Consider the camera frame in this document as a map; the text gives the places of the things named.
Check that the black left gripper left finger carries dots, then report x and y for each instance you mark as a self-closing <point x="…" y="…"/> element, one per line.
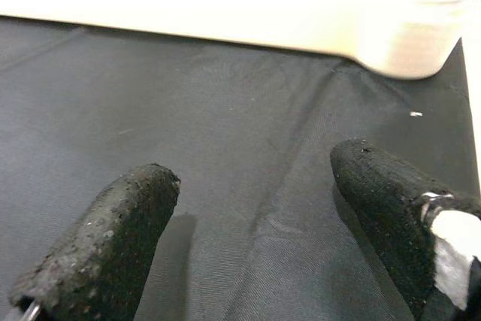
<point x="97" y="246"/>

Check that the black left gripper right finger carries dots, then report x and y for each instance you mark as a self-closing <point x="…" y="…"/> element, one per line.
<point x="387" y="200"/>

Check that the white plastic table top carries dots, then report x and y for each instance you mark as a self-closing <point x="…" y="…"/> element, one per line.
<point x="225" y="5"/>

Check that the black tablecloth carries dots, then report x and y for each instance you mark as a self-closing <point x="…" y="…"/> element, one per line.
<point x="206" y="110"/>

